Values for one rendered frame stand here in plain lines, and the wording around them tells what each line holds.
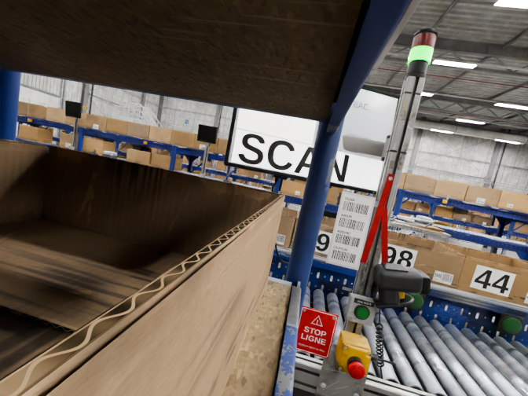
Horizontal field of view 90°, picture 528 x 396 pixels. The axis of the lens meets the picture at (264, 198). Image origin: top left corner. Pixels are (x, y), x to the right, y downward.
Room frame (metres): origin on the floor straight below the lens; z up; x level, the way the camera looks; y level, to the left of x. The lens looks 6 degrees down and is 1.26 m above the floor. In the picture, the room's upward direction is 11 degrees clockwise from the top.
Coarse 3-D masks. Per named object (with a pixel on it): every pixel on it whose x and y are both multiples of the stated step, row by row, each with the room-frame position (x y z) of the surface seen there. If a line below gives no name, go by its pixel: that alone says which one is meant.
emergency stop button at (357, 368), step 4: (352, 364) 0.58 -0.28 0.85; (356, 364) 0.57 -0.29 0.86; (360, 364) 0.57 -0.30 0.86; (348, 368) 0.58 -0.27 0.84; (352, 368) 0.57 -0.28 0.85; (356, 368) 0.57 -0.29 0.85; (360, 368) 0.57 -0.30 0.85; (364, 368) 0.57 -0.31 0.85; (352, 372) 0.57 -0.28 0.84; (356, 372) 0.57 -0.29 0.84; (360, 372) 0.57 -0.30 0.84; (364, 372) 0.57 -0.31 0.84; (352, 376) 0.57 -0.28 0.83; (356, 376) 0.57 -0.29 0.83; (360, 376) 0.57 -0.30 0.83
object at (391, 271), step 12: (384, 264) 0.65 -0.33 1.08; (396, 264) 0.65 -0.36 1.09; (384, 276) 0.61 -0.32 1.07; (396, 276) 0.61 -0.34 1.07; (408, 276) 0.60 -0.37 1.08; (420, 276) 0.60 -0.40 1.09; (384, 288) 0.61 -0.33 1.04; (396, 288) 0.60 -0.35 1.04; (408, 288) 0.60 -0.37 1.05; (420, 288) 0.60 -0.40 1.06; (384, 300) 0.62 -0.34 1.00; (396, 300) 0.62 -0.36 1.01
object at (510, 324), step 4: (504, 320) 1.08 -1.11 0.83; (508, 320) 1.08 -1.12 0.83; (512, 320) 1.07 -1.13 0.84; (516, 320) 1.07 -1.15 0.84; (504, 324) 1.08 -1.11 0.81; (508, 324) 1.07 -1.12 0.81; (512, 324) 1.07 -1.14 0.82; (516, 324) 1.07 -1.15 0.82; (520, 324) 1.07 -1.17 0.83; (504, 328) 1.08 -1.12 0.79; (508, 328) 1.07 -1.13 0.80; (512, 328) 1.07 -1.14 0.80; (516, 328) 1.07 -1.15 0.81; (520, 328) 1.07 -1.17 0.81; (508, 332) 1.07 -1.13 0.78; (512, 332) 1.07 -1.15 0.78; (516, 332) 1.07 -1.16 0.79
